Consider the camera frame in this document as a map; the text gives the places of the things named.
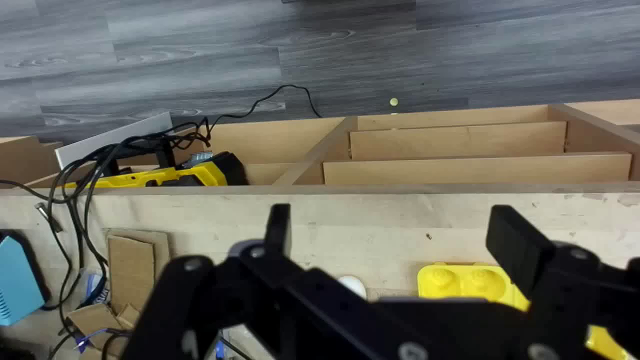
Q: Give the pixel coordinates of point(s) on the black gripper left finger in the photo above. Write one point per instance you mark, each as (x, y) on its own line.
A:
(279, 226)

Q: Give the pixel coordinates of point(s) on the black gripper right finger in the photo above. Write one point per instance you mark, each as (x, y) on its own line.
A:
(517, 242)

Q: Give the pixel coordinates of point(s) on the yellow plastic egg tray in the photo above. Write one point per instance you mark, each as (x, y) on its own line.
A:
(467, 282)

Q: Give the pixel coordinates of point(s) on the white egg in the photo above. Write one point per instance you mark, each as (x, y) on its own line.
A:
(352, 285)

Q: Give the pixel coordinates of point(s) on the yellow black power drill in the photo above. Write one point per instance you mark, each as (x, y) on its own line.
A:
(180, 175)

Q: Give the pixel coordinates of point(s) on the wooden workbench with shelves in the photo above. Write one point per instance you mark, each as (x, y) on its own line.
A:
(400, 223)

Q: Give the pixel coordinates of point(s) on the brown cardboard piece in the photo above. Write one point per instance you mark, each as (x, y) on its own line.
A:
(133, 267)

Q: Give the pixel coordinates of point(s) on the grey flat board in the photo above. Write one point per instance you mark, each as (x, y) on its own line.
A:
(111, 137)

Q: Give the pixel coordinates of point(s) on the brown cardboard box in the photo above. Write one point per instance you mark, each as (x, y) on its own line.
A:
(24, 159)

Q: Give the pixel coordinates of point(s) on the blue plastic device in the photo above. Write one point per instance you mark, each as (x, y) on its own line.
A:
(16, 282)

